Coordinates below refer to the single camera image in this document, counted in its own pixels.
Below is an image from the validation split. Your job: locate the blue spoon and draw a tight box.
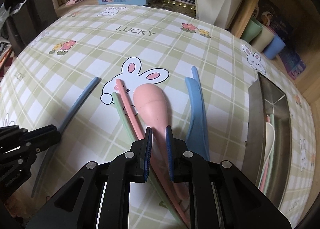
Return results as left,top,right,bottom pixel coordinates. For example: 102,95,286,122
185,77,210,161

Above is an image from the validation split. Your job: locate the pink spoon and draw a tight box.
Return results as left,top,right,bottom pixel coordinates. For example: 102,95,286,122
133,83,189,200

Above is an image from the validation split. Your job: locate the green chopstick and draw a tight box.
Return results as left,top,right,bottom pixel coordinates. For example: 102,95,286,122
112,92,185,228

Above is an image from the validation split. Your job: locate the steel utensil tray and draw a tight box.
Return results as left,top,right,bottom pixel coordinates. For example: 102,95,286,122
241,73,292,207

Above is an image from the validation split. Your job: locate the cream white spoon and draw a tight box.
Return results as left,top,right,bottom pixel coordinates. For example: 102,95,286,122
263,122,276,169

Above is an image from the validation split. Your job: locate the plaid bunny tablecloth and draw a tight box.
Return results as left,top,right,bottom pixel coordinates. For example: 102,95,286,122
1,5,316,226

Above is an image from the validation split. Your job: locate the cream cup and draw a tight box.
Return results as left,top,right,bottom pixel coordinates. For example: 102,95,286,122
250,26,275,53

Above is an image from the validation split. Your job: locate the grey cloth on chair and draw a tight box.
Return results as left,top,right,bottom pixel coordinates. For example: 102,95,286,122
1,0,27,27

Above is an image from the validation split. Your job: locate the glass tray gold rim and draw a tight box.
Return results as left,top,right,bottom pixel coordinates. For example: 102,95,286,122
146,0,196,18

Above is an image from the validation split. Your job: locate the black office chair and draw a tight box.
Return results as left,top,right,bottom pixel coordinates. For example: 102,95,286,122
4,0,57,55

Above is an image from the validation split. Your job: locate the blue cup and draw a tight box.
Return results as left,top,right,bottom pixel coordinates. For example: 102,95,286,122
263,35,285,60

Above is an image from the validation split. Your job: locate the green cup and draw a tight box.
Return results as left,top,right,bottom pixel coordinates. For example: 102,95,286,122
240,17,262,43

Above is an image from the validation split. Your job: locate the purple small box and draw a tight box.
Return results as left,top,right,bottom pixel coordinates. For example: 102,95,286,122
279,47,306,80

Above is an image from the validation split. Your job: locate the wooden shelf unit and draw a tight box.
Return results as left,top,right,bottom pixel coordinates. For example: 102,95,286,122
231,0,319,105

